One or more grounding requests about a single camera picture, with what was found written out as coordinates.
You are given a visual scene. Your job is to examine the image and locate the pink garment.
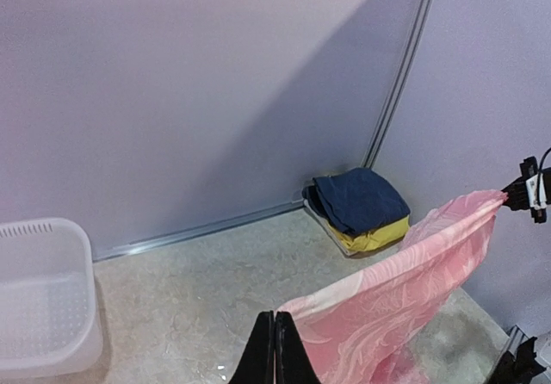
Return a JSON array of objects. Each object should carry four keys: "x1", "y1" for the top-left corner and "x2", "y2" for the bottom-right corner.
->
[{"x1": 279, "y1": 190, "x2": 506, "y2": 383}]

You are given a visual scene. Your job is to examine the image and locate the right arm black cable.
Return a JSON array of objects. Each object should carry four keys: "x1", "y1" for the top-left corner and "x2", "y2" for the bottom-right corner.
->
[{"x1": 536, "y1": 146, "x2": 551, "y2": 187}]

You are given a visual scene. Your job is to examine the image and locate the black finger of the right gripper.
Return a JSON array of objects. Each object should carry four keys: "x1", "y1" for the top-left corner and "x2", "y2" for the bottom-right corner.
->
[{"x1": 503, "y1": 177, "x2": 530, "y2": 210}]

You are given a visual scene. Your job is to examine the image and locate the white plastic laundry basket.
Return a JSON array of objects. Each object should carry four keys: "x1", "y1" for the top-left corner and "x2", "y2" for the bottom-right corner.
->
[{"x1": 1, "y1": 218, "x2": 103, "y2": 380}]

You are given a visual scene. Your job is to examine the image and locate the right aluminium frame post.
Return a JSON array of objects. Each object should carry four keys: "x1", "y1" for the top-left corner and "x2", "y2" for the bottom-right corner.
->
[{"x1": 362, "y1": 0, "x2": 432, "y2": 168}]

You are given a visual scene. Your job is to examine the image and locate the folded yellow shirt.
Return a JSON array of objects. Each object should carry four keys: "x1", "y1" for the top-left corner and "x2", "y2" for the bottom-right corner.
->
[{"x1": 326, "y1": 215, "x2": 410, "y2": 255}]

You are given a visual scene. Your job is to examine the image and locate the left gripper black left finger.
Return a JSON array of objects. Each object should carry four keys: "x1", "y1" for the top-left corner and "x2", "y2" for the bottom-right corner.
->
[{"x1": 228, "y1": 311, "x2": 276, "y2": 384}]

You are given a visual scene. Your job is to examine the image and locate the navy blue tank top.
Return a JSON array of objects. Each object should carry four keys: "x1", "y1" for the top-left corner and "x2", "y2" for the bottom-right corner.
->
[{"x1": 302, "y1": 168, "x2": 411, "y2": 237}]

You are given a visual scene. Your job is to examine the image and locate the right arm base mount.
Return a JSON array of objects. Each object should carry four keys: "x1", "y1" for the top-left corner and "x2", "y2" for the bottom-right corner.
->
[{"x1": 486, "y1": 325, "x2": 550, "y2": 384}]

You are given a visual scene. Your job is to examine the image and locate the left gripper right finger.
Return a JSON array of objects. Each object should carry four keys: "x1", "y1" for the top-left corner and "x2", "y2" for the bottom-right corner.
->
[{"x1": 275, "y1": 312, "x2": 320, "y2": 384}]

